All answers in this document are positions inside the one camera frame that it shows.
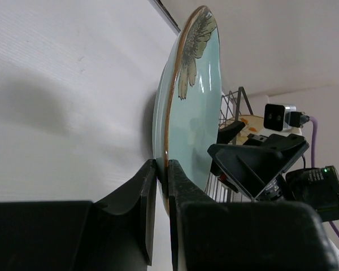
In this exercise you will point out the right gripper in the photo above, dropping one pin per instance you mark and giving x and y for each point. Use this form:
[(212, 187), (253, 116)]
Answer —
[(257, 172)]

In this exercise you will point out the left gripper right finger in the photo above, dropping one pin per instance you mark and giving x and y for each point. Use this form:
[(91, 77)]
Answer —
[(207, 235)]

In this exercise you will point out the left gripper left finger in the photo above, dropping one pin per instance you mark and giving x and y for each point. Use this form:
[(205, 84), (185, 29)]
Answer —
[(114, 233)]

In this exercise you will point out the tan round bird plate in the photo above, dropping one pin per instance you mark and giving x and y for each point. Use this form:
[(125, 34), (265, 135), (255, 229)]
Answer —
[(253, 125)]

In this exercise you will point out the teal round flower plate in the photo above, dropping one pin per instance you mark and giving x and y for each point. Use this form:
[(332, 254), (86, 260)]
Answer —
[(188, 101)]

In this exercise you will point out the wire dish rack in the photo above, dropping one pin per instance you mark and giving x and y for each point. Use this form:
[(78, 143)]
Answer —
[(218, 187)]

